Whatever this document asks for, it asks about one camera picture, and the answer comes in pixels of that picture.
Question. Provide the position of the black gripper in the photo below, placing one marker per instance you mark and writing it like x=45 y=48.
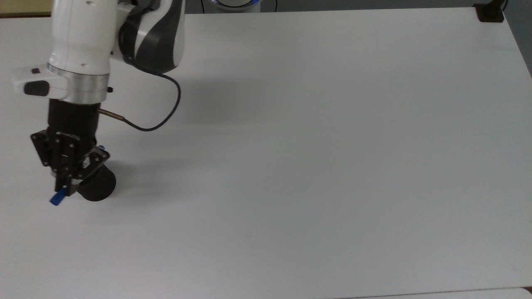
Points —
x=68 y=137

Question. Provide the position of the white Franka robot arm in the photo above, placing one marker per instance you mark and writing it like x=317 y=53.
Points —
x=83 y=41

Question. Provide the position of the black mesh pen cup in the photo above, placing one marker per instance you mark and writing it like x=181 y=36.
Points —
x=99 y=187

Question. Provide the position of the tan wooden board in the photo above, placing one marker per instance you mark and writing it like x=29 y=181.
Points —
x=25 y=7

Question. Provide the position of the black camera stand clamp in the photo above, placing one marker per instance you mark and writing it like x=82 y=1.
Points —
x=490 y=12

